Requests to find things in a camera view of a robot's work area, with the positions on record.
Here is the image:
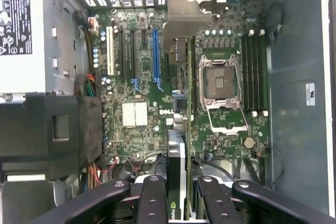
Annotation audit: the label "green motherboard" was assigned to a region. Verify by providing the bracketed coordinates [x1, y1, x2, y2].
[90, 0, 271, 172]

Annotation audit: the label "silver coin battery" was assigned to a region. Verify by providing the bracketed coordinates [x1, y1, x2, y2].
[243, 136, 256, 150]

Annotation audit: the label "silver socket cover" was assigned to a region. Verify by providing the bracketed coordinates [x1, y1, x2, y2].
[206, 102, 249, 135]

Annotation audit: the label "silver chipset heatsink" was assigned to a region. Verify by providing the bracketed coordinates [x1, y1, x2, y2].
[121, 101, 148, 127]

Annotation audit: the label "CPU socket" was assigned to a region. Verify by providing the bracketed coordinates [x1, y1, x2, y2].
[199, 55, 242, 109]

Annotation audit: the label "black plastic shroud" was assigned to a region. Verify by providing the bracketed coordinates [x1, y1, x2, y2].
[0, 93, 103, 183]

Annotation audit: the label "blue expansion slot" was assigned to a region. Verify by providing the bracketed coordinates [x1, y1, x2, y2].
[151, 28, 161, 84]

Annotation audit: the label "white expansion slot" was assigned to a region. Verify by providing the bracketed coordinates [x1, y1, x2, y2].
[106, 25, 116, 77]

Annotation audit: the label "open PC case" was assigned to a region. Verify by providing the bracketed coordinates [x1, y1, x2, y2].
[0, 0, 336, 224]

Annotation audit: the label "grey power supply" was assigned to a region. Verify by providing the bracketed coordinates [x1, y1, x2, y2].
[0, 0, 91, 96]

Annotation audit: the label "white power connector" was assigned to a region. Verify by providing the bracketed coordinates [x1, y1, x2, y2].
[88, 16, 100, 35]

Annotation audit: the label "orange and red wire bundle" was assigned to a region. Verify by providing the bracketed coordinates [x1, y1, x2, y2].
[80, 161, 103, 190]

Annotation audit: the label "coloured wire bundle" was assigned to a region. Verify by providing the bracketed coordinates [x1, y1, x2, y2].
[76, 73, 97, 98]

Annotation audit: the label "yellow and black power wires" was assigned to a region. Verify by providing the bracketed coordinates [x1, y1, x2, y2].
[83, 26, 96, 70]

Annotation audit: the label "black sleeved cable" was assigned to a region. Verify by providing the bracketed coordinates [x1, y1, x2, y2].
[74, 10, 91, 29]

